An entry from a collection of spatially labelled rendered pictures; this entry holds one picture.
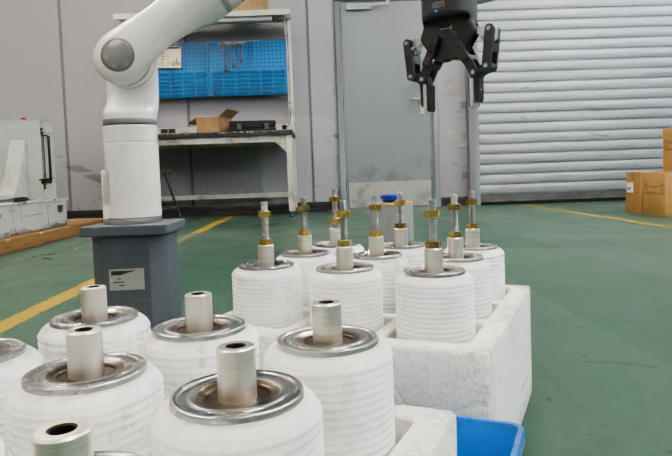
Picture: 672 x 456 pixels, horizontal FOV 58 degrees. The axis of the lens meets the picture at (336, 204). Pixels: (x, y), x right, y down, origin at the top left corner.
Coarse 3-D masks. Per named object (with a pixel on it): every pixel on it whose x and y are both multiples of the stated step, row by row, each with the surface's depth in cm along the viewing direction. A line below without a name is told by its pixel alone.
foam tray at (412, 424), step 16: (400, 416) 48; (416, 416) 48; (432, 416) 48; (448, 416) 48; (400, 432) 48; (416, 432) 45; (432, 432) 45; (448, 432) 46; (400, 448) 43; (416, 448) 43; (432, 448) 43; (448, 448) 46
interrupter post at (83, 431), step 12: (60, 420) 24; (72, 420) 24; (84, 420) 24; (36, 432) 23; (48, 432) 23; (60, 432) 24; (72, 432) 23; (84, 432) 23; (36, 444) 22; (48, 444) 22; (60, 444) 22; (72, 444) 23; (84, 444) 23
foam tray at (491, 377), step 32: (512, 288) 97; (384, 320) 82; (480, 320) 78; (512, 320) 80; (416, 352) 67; (448, 352) 65; (480, 352) 64; (512, 352) 80; (416, 384) 67; (448, 384) 66; (480, 384) 64; (512, 384) 80; (480, 416) 64; (512, 416) 79
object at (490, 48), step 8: (488, 24) 78; (488, 32) 78; (488, 40) 78; (496, 40) 79; (488, 48) 78; (496, 48) 79; (488, 56) 78; (496, 56) 79; (488, 64) 78; (496, 64) 80
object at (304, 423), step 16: (304, 400) 34; (160, 416) 32; (288, 416) 32; (304, 416) 32; (320, 416) 33; (160, 432) 31; (176, 432) 31; (192, 432) 30; (208, 432) 30; (224, 432) 30; (240, 432) 30; (256, 432) 30; (272, 432) 30; (288, 432) 31; (304, 432) 32; (320, 432) 34; (160, 448) 31; (176, 448) 30; (192, 448) 30; (208, 448) 30; (224, 448) 30; (240, 448) 30; (256, 448) 30; (272, 448) 30; (288, 448) 31; (304, 448) 32; (320, 448) 33
